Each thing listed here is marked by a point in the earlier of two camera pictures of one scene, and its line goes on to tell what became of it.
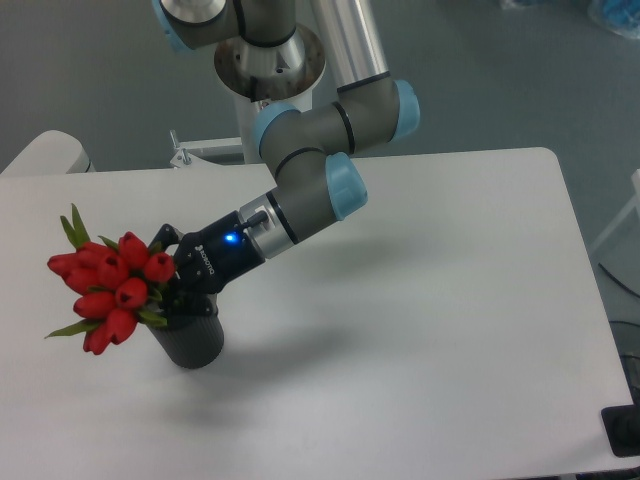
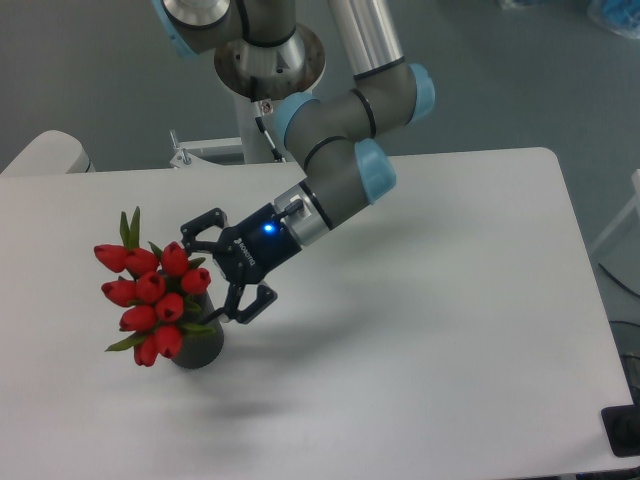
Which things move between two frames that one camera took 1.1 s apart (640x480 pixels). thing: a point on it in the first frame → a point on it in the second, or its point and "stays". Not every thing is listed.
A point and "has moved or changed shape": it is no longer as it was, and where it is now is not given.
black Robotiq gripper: [208, 260] → [246, 252]
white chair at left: [52, 152] stays
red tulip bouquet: [123, 283] has moved or changed shape
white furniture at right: [634, 203] stays
